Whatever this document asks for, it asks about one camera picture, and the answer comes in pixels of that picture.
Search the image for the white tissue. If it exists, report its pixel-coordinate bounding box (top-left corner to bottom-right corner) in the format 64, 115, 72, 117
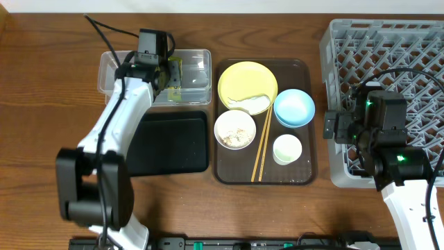
228, 95, 271, 115

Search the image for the wooden chopstick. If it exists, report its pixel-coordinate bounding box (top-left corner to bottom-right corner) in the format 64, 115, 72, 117
258, 107, 272, 182
250, 118, 266, 183

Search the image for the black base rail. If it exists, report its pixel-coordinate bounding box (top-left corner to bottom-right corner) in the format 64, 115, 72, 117
68, 231, 403, 250

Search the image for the yellow green snack wrapper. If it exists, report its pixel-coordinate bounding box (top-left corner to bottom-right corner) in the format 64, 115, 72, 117
167, 57, 182, 102

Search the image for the light blue bowl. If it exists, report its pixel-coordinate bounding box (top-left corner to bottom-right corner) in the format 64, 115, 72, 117
273, 89, 316, 128

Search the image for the right wooden chopstick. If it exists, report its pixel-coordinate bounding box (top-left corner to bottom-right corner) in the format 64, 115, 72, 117
258, 107, 272, 182

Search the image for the grey dishwasher rack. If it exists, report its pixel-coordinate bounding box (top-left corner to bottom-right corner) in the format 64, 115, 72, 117
320, 19, 443, 166

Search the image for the black waste tray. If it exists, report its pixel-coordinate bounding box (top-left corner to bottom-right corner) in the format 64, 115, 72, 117
126, 110, 209, 176

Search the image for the white cup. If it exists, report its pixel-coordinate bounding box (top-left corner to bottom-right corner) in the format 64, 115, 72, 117
273, 134, 302, 165

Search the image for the clear plastic bin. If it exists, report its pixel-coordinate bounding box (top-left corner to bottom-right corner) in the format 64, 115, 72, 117
97, 49, 212, 107

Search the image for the yellow plate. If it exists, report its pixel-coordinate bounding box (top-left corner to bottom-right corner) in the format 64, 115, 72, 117
218, 61, 278, 112

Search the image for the left wooden chopstick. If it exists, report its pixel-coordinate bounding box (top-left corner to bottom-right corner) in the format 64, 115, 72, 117
250, 118, 266, 183

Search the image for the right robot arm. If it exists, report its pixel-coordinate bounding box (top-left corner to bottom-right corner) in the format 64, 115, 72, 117
323, 90, 443, 249

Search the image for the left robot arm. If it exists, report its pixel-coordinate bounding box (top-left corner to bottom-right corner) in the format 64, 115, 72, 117
55, 51, 182, 249

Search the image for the dark brown serving tray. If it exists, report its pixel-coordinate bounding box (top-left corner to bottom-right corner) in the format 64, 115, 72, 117
213, 58, 317, 185

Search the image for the rice food waste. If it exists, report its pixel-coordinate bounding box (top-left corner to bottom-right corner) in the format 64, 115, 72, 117
221, 128, 253, 149

